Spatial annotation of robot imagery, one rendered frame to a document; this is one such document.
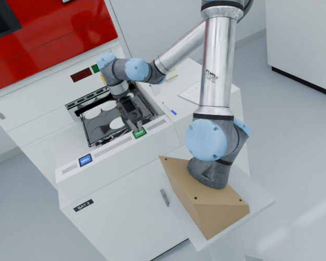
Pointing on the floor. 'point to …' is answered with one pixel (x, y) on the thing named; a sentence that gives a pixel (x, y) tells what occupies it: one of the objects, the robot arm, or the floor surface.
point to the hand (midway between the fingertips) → (138, 130)
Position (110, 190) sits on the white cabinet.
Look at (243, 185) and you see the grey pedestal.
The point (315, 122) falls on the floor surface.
